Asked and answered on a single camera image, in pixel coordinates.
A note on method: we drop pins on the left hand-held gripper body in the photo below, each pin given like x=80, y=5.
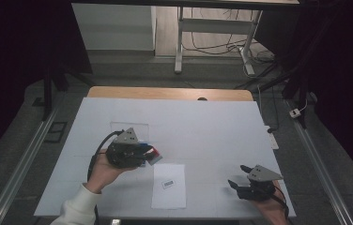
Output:
x=123, y=154

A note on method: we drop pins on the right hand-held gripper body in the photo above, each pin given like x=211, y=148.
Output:
x=257, y=191

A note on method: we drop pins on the red and white stamp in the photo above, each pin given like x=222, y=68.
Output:
x=156, y=155

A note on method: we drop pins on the blue ink pad case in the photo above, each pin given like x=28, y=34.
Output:
x=143, y=132

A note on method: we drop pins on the person's right hand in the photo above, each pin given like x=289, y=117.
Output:
x=271, y=209

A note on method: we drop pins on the person's left hand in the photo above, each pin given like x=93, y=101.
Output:
x=102, y=172

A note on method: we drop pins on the white power strip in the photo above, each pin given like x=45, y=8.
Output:
x=273, y=142

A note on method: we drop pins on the white paper sheet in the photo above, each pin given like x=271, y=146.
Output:
x=169, y=197

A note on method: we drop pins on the black plug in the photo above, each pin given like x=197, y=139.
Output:
x=270, y=130

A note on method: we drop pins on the large white table mat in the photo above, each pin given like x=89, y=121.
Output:
x=196, y=125

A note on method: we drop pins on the small white adapter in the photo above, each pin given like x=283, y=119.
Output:
x=294, y=113

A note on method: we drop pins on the black floor socket plate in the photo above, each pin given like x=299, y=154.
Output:
x=47, y=137

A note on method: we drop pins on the black tripod stand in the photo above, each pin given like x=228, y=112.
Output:
x=303, y=81

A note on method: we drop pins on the white cabinet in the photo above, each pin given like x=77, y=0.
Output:
x=112, y=28

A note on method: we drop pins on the white-legged desk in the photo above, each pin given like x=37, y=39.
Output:
x=212, y=25

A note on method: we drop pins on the black curtain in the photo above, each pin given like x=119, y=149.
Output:
x=15, y=47
x=346, y=62

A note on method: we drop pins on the aluminium floor rail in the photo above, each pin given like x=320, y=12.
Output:
x=18, y=168
x=321, y=168

